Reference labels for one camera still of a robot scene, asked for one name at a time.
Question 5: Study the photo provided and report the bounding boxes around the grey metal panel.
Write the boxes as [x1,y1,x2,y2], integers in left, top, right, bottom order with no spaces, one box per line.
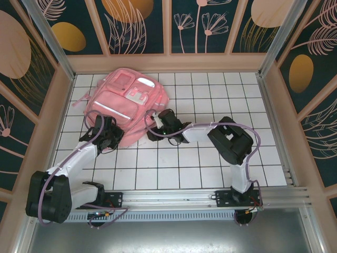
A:
[14,221,326,253]

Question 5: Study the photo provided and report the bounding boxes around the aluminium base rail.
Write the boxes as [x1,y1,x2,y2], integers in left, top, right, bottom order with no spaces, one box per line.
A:
[25,186,313,211]

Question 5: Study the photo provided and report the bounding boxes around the aluminium side rail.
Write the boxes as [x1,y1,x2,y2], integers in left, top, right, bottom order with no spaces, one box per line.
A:
[256,73,298,188]

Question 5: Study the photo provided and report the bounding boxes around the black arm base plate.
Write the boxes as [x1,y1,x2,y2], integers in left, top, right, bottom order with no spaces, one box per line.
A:
[75,191,124,210]
[214,189,264,209]

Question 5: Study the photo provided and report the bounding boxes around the small wired connector board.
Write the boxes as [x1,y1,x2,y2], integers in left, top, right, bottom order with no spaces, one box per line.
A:
[243,205,264,215]
[87,210,116,220]

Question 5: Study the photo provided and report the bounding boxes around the aluminium corner post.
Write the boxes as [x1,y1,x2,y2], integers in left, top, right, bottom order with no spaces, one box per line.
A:
[22,0,76,82]

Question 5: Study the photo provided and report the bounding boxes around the perforated cable duct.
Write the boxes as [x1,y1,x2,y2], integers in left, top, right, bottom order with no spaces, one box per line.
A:
[35,212,303,223]

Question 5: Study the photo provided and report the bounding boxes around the clear plastic ruler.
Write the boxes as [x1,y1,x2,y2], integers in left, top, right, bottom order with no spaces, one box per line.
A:
[257,0,308,77]

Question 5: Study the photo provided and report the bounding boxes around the pink backpack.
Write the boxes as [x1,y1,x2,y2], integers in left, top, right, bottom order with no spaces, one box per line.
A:
[72,67,170,147]

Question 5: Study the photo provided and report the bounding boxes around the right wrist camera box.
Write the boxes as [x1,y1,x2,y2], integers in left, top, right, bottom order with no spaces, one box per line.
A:
[152,111,162,129]

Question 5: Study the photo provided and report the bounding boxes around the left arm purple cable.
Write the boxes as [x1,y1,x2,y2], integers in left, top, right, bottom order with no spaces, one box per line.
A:
[38,109,129,229]

